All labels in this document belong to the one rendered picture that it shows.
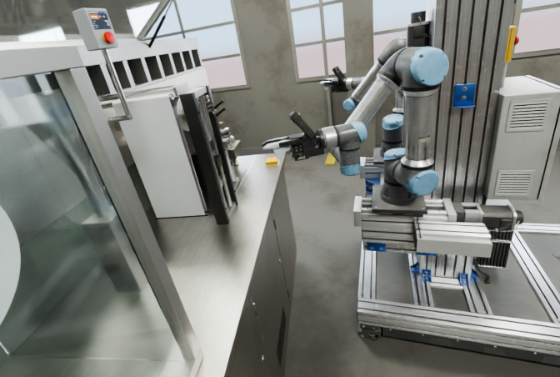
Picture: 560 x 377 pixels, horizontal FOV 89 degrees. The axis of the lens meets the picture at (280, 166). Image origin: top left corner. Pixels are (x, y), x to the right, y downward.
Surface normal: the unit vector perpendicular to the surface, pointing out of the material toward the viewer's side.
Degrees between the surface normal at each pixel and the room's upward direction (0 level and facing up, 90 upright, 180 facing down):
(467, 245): 90
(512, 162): 90
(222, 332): 0
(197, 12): 90
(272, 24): 90
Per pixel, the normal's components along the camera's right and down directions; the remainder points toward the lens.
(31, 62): 0.98, -0.09
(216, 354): -0.15, -0.90
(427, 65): 0.13, 0.26
